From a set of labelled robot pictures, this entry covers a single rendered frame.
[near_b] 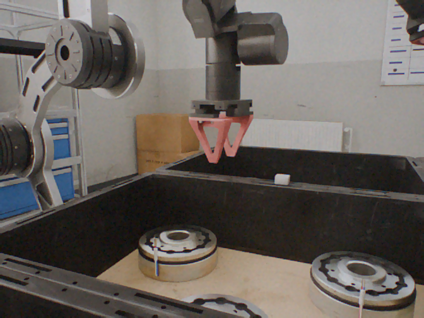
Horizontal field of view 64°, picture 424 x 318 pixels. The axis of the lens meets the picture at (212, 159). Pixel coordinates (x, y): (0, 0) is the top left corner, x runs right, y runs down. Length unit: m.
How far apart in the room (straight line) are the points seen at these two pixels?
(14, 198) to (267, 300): 2.09
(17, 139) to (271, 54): 0.87
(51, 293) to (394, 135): 3.23
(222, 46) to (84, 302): 0.41
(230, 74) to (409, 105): 2.86
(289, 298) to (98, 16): 0.66
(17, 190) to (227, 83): 1.97
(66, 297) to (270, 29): 0.40
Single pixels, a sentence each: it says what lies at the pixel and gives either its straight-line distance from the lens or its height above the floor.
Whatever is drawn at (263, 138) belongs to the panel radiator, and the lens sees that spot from 3.54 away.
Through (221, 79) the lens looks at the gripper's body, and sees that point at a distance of 0.54.
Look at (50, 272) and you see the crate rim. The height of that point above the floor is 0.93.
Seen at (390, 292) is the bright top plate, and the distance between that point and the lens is 0.40.
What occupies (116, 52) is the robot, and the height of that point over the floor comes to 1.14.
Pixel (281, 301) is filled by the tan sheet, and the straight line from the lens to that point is 0.40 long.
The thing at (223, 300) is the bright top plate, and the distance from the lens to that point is 0.35.
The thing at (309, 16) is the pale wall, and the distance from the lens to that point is 3.55.
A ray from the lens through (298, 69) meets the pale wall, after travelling 3.51.
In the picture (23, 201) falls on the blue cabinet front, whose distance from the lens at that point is 2.41.
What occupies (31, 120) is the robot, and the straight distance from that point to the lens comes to 1.18.
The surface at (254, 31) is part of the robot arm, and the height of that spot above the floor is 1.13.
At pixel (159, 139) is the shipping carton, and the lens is 3.85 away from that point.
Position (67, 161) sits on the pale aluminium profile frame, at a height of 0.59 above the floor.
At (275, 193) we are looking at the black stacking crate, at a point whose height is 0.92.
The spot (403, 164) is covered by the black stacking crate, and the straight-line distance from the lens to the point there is 0.75.
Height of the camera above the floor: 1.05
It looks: 11 degrees down
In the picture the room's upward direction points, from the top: straight up
